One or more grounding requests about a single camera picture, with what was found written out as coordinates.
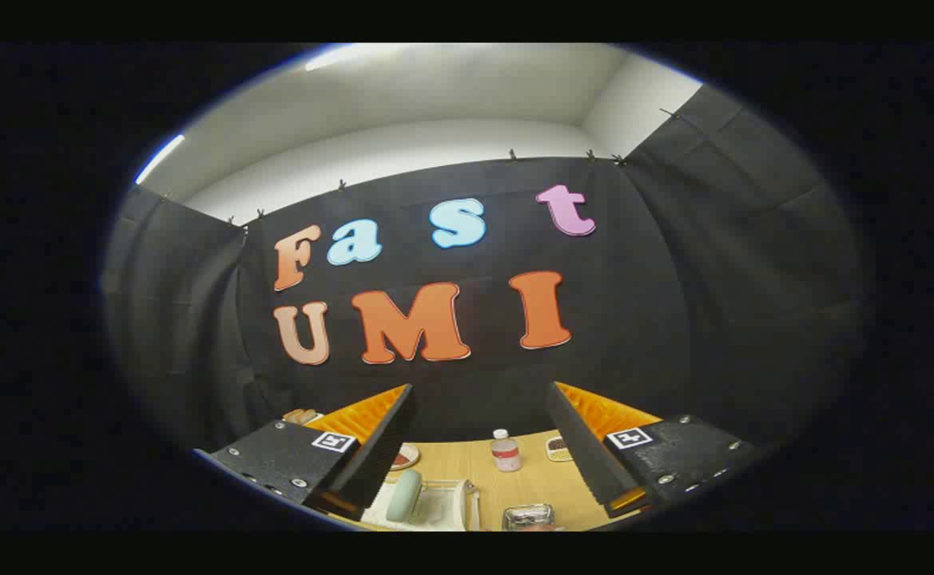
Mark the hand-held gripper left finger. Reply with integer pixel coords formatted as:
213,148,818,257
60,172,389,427
209,383,417,520

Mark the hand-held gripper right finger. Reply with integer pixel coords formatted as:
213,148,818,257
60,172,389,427
546,381,755,518

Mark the pale green plate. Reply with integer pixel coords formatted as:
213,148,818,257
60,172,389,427
387,469,423,524

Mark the white wire dish rack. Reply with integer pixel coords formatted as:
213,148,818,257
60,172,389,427
360,478,482,532

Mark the small metal wire basket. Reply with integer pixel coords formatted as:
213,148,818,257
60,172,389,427
502,503,555,532

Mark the clear bottle red label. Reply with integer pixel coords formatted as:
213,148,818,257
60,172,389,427
491,429,523,473

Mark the ceiling light strip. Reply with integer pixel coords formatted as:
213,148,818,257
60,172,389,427
134,134,186,186

